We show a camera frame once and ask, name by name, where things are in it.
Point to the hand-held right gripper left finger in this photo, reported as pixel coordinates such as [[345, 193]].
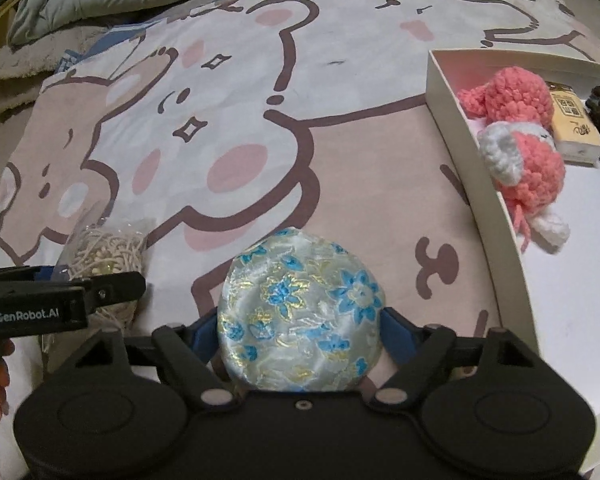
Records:
[[205, 335]]

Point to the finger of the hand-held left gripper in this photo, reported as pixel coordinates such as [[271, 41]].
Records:
[[115, 287], [20, 275]]

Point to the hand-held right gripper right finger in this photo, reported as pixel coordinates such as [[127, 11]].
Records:
[[400, 335]]

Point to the clear bag of rubber bands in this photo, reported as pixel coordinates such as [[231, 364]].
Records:
[[107, 255]]

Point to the floral satin pouch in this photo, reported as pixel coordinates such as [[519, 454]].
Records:
[[300, 310]]

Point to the white cardboard box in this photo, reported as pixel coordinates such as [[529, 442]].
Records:
[[545, 310]]

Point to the cartoon printed blanket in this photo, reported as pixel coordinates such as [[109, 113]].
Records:
[[330, 160]]

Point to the grey fluffy blanket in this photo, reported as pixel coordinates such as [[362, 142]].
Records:
[[30, 70]]

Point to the pink crochet toy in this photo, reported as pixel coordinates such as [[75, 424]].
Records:
[[525, 160]]

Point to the small yellow box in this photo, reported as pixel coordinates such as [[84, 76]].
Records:
[[575, 127]]

